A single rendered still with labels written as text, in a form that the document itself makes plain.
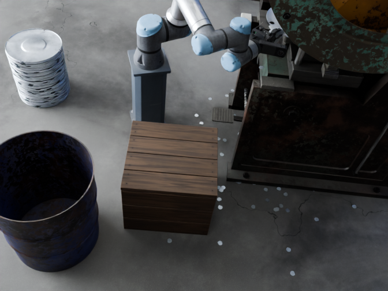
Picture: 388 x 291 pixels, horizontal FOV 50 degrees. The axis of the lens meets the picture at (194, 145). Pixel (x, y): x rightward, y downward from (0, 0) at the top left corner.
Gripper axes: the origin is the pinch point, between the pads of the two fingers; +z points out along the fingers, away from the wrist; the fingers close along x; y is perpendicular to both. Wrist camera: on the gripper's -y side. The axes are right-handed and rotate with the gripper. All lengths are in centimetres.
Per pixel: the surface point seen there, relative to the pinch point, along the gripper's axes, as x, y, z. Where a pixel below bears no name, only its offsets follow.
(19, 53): 48, 112, -61
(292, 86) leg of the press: 15.1, -15.2, -8.3
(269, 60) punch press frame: 14.6, 1.4, -2.1
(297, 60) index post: 6.6, -11.2, -2.8
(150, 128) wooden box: 46, 27, -48
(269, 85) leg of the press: 15.5, -8.0, -15.0
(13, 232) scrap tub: 46, 24, -121
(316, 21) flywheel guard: -29.4, -22.7, -30.5
